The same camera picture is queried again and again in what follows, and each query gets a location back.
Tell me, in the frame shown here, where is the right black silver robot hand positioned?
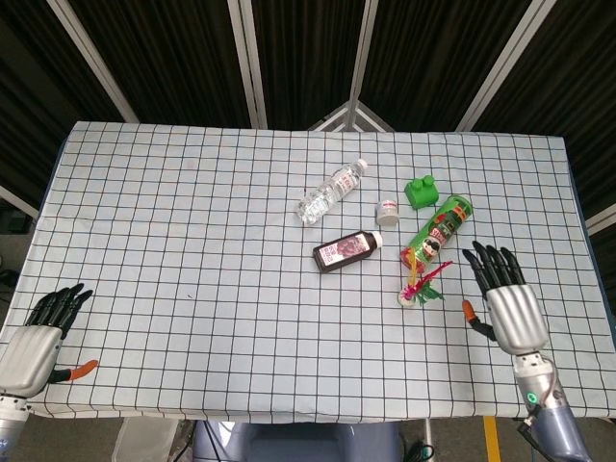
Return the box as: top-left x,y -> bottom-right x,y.
461,240 -> 550,356

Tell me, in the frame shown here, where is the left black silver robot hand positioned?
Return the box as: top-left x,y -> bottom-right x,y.
0,283 -> 100,398

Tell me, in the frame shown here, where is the colourful feather shuttlecock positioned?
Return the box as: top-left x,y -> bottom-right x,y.
397,259 -> 454,308

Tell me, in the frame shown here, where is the green Pringles can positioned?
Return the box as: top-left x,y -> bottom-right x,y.
398,193 -> 475,273

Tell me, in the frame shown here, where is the green toy building block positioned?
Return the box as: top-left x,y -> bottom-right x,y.
402,176 -> 442,211

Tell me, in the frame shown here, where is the small white jar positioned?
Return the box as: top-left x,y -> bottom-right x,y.
374,199 -> 400,227

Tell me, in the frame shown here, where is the white black grid tablecloth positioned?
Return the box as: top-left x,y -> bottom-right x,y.
0,119 -> 616,427

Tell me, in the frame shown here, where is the dark grape juice bottle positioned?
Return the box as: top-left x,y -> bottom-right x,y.
311,229 -> 385,274

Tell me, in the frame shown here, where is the clear plastic water bottle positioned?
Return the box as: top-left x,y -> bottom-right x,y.
295,158 -> 370,226

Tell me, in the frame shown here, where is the blue grey robot torso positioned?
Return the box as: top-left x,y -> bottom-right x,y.
192,421 -> 405,462

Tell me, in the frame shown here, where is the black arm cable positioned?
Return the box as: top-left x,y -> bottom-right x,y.
517,413 -> 548,462

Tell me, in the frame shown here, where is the white aluminium partition post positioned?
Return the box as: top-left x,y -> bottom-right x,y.
342,0 -> 380,131
455,0 -> 550,132
46,0 -> 141,124

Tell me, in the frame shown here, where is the white triangular frame foot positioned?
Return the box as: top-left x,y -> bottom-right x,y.
307,99 -> 396,133

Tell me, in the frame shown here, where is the double white partition post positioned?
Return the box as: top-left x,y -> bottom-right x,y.
226,0 -> 270,130

